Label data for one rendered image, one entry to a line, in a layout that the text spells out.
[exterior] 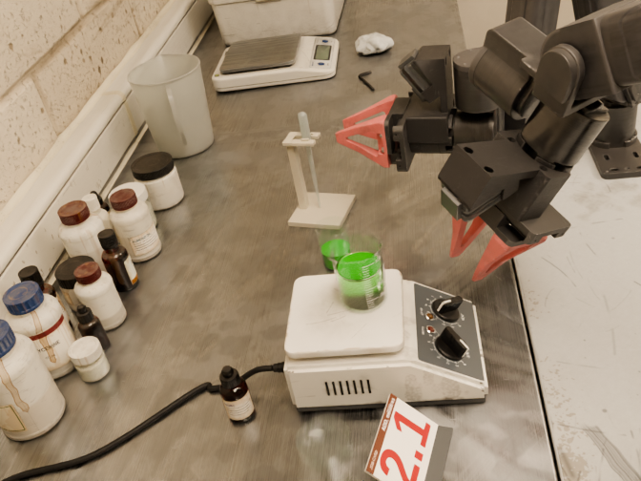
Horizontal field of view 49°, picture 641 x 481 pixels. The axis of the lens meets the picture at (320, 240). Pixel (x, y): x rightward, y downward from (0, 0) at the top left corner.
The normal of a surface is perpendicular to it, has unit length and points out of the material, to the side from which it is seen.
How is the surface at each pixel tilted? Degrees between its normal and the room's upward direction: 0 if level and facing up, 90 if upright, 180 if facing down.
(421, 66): 90
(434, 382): 90
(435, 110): 1
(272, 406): 0
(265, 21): 93
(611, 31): 87
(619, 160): 0
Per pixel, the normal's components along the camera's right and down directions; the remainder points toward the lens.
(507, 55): -0.83, 0.43
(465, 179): -0.76, 0.14
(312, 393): -0.07, 0.59
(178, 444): -0.16, -0.80
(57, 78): 0.98, -0.08
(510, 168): 0.36, -0.72
